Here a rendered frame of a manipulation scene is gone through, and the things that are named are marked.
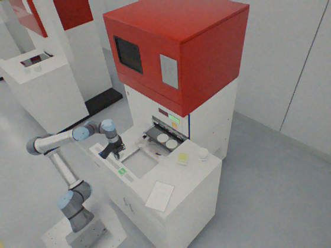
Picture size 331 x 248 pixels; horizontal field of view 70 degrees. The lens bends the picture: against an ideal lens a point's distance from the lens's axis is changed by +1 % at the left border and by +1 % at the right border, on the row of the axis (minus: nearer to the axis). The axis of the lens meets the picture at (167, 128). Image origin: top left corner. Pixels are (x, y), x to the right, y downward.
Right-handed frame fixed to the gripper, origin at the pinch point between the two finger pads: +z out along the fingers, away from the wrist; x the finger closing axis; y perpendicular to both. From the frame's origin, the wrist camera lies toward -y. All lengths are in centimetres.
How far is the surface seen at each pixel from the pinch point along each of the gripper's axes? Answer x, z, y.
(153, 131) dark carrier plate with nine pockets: 19, 21, 49
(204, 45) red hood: -15, -60, 76
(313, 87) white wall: -60, 24, 207
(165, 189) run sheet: -35.3, 13.8, 11.6
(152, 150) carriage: 3.6, 22.6, 33.7
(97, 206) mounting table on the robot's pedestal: -1.1, 28.7, -26.8
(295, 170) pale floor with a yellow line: -85, 111, 170
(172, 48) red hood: -8, -65, 54
